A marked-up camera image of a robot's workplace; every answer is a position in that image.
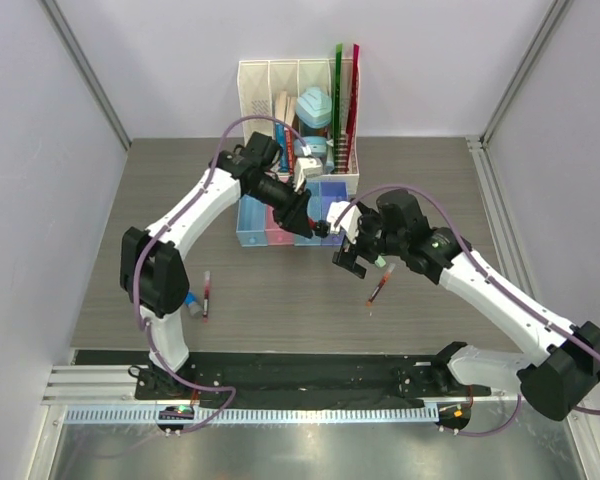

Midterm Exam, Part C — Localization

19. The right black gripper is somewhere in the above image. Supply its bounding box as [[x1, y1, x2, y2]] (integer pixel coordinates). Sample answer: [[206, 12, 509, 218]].
[[333, 206, 406, 279]]

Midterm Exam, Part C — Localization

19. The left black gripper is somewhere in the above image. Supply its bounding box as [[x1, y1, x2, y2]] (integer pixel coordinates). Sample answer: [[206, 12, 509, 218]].
[[246, 175, 313, 238]]

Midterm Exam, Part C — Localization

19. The pink plastic drawer bin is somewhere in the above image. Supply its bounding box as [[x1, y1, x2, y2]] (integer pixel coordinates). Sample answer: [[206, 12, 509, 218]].
[[264, 206, 294, 246]]

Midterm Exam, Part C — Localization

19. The light blue drawer bin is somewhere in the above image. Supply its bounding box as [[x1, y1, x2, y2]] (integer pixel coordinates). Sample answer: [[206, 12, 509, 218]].
[[294, 182, 323, 247]]

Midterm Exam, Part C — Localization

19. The purple plastic drawer bin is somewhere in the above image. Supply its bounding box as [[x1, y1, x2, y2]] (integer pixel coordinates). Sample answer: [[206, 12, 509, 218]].
[[320, 182, 348, 247]]

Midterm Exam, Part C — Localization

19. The white desktop file organizer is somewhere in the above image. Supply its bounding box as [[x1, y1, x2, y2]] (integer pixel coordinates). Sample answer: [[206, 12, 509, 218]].
[[237, 58, 359, 193]]

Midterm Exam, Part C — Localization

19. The blue plastic drawer bin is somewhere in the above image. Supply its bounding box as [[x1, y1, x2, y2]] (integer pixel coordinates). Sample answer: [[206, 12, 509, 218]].
[[236, 195, 268, 248]]

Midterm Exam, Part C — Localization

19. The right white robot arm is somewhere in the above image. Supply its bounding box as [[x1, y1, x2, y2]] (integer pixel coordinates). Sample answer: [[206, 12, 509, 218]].
[[326, 189, 600, 421]]

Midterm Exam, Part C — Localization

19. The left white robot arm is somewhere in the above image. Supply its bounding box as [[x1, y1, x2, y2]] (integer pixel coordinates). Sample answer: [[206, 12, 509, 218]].
[[120, 133, 323, 399]]

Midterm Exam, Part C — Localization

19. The right red pen refill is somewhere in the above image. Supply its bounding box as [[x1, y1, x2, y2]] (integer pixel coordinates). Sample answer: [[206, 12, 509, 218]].
[[366, 263, 396, 307]]

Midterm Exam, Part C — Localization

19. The red pen refill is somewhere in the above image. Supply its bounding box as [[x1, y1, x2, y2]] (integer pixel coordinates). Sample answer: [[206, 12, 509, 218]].
[[202, 270, 211, 323], [366, 263, 396, 307]]

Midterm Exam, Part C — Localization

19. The blue spine book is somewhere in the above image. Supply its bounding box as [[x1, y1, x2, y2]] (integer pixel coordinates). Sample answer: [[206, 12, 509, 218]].
[[274, 89, 291, 171]]

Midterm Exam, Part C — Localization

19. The left red pen refill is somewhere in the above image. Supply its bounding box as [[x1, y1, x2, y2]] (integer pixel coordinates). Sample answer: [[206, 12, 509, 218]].
[[202, 270, 211, 323]]

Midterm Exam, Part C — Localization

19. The green transparent ruler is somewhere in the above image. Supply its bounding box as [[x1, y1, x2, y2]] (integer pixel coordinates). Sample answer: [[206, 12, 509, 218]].
[[332, 43, 343, 149]]

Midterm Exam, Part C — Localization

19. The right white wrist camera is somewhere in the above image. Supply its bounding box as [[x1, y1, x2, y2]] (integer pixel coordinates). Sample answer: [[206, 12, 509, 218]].
[[326, 201, 362, 244]]

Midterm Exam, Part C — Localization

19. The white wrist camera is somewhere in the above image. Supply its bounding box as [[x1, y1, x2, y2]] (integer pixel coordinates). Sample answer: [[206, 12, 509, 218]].
[[292, 145, 323, 192], [326, 201, 362, 244]]

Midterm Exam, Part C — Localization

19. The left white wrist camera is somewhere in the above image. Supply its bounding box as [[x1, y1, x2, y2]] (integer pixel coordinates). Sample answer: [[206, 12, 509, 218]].
[[292, 145, 323, 192]]

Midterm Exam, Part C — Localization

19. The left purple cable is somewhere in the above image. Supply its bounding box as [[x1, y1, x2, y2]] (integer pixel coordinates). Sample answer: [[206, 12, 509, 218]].
[[129, 115, 313, 432]]

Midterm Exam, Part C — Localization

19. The purple cable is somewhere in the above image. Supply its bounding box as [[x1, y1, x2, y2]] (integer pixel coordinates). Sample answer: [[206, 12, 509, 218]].
[[129, 115, 313, 432], [332, 185, 600, 437]]

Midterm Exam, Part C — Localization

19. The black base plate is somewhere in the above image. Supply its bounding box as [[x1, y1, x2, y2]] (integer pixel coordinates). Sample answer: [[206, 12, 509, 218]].
[[76, 350, 491, 410]]

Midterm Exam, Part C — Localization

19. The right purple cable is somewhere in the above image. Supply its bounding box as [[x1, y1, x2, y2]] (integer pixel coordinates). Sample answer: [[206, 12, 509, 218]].
[[332, 185, 600, 437]]

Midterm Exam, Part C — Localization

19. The perforated metal cable tray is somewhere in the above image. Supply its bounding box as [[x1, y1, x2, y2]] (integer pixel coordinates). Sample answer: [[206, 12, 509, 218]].
[[64, 404, 439, 427]]

